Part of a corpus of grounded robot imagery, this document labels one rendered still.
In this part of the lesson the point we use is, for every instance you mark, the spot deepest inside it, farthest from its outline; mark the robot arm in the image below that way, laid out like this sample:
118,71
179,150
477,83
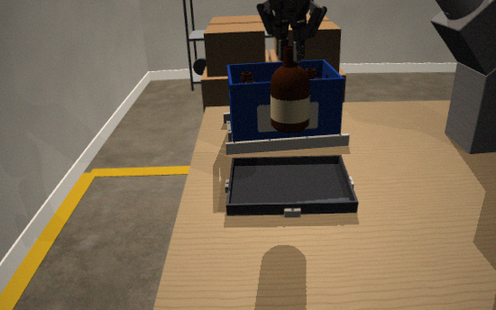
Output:
457,9

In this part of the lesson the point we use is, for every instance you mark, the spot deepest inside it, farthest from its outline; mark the brown glass bottle with cream label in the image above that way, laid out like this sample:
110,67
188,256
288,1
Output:
290,96

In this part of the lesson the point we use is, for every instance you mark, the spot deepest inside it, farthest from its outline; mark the dark blue crate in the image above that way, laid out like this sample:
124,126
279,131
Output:
250,104

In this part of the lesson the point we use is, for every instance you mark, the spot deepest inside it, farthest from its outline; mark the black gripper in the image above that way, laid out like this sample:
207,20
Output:
292,11

